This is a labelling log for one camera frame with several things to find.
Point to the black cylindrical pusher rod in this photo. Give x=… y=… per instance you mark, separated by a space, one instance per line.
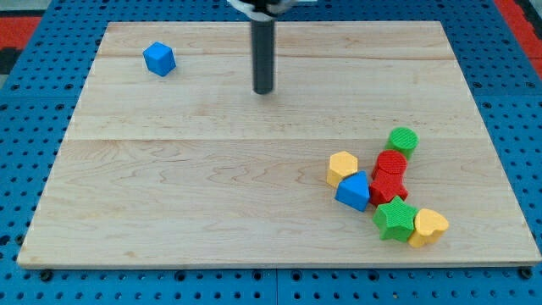
x=262 y=45

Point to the yellow heart block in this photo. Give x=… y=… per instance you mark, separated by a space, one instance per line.
x=429 y=227

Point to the green star block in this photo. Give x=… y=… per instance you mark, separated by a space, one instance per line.
x=395 y=220

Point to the yellow hexagon block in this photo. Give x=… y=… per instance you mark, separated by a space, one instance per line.
x=341 y=165

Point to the green cylinder block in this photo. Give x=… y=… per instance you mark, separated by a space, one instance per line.
x=402 y=140

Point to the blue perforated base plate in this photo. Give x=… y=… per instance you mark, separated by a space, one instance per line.
x=41 y=92

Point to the light wooden board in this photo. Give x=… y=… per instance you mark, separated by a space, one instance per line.
x=193 y=170

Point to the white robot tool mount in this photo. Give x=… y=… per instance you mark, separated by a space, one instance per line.
x=266 y=10

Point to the blue triangle block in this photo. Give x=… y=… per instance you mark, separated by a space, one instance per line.
x=353 y=191

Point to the red star block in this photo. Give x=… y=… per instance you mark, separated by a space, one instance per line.
x=385 y=187

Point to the red cylinder block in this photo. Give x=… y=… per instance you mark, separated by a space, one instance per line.
x=391 y=162

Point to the blue cube block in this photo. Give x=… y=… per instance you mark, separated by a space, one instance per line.
x=159 y=58

